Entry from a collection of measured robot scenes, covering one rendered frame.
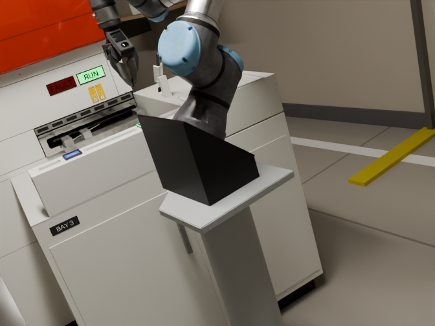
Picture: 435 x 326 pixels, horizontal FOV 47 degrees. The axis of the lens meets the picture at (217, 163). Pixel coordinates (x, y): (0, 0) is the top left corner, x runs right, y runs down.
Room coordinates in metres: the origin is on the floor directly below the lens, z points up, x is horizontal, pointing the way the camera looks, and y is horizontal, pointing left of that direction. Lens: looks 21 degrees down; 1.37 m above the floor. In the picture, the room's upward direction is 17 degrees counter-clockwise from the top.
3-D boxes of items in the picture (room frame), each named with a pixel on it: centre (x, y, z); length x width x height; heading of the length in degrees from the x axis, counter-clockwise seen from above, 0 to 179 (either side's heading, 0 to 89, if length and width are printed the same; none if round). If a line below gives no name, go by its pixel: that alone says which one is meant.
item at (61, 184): (1.56, 0.30, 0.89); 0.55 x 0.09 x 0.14; 112
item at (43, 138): (2.11, 0.48, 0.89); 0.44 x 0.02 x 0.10; 112
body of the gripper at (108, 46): (1.63, 0.20, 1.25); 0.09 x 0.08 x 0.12; 23
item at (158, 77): (1.91, 0.11, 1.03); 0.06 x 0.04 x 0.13; 22
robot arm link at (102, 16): (1.62, 0.20, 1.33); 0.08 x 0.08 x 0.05
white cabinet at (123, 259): (1.85, 0.27, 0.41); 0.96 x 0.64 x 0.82; 112
